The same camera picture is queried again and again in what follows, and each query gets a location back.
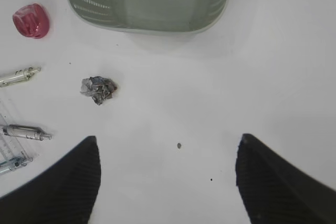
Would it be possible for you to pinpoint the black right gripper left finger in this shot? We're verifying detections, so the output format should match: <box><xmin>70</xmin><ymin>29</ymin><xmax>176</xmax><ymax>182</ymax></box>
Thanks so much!
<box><xmin>1</xmin><ymin>136</ymin><xmax>101</xmax><ymax>223</ymax></box>

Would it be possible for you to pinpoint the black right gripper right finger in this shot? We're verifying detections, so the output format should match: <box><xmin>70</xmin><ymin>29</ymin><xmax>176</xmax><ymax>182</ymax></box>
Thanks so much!
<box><xmin>235</xmin><ymin>133</ymin><xmax>335</xmax><ymax>223</ymax></box>

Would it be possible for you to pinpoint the small paper ball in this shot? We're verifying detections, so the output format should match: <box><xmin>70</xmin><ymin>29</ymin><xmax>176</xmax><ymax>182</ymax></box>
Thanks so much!
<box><xmin>80</xmin><ymin>76</ymin><xmax>118</xmax><ymax>105</ymax></box>

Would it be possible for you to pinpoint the blue grey grip pen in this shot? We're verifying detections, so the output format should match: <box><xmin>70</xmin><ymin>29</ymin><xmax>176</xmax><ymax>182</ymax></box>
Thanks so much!
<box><xmin>1</xmin><ymin>156</ymin><xmax>33</xmax><ymax>176</ymax></box>

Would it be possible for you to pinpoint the cream grip pen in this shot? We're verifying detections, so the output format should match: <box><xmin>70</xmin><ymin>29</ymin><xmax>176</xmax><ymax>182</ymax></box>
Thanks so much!
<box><xmin>1</xmin><ymin>67</ymin><xmax>41</xmax><ymax>88</ymax></box>

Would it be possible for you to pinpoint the pink pencil sharpener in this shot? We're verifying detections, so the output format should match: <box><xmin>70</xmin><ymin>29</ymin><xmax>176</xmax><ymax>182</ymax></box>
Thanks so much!
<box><xmin>12</xmin><ymin>3</ymin><xmax>50</xmax><ymax>39</ymax></box>

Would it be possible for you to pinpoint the clear plastic ruler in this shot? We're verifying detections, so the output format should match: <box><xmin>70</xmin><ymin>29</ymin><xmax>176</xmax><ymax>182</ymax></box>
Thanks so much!
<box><xmin>1</xmin><ymin>101</ymin><xmax>35</xmax><ymax>161</ymax></box>

